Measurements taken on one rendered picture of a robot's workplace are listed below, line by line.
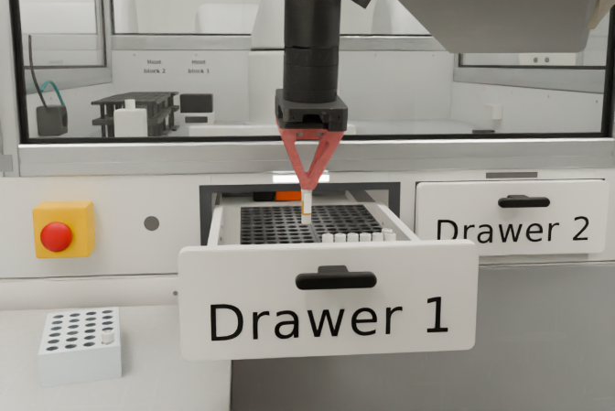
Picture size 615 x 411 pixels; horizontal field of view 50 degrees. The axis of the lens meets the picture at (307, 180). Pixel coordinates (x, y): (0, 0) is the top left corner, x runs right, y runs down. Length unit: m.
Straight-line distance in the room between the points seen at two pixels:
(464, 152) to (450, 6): 0.82
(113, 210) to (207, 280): 0.37
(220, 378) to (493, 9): 0.63
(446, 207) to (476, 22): 0.80
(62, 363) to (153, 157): 0.33
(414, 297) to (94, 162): 0.51
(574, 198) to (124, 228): 0.66
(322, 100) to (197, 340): 0.27
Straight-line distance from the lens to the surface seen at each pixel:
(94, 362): 0.78
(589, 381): 1.20
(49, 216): 0.96
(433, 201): 0.98
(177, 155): 0.95
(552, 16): 0.20
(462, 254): 0.67
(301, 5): 0.66
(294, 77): 0.67
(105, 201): 0.98
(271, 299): 0.65
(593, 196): 1.08
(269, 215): 0.89
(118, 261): 1.00
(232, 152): 0.95
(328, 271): 0.62
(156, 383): 0.77
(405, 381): 1.09
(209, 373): 0.78
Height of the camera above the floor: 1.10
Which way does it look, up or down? 10 degrees down
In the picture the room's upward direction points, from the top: straight up
